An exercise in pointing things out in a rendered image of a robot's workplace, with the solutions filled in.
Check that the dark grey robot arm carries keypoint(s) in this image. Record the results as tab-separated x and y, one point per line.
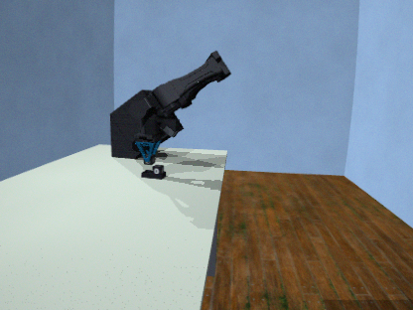
173	95

